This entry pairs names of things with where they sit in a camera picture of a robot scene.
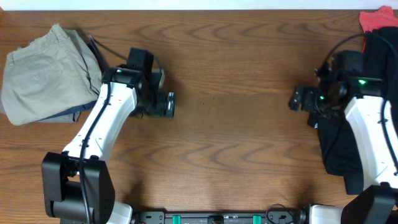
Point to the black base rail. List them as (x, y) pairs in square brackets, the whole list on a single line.
[(276, 213)]

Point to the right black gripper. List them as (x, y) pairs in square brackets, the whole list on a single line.
[(311, 93)]

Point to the folded grey shorts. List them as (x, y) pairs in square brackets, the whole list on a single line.
[(22, 109)]

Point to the khaki shorts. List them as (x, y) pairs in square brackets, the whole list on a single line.
[(59, 64)]

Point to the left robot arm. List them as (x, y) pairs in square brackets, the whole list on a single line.
[(76, 182)]

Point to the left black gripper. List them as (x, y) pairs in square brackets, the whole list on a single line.
[(160, 111)]

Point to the red garment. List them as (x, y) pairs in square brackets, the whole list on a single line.
[(380, 23)]

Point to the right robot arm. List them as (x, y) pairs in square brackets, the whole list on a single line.
[(344, 93)]

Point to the black garment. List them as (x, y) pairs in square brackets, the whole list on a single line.
[(339, 152)]

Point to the folded navy blue shorts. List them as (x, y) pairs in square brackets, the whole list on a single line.
[(70, 115)]

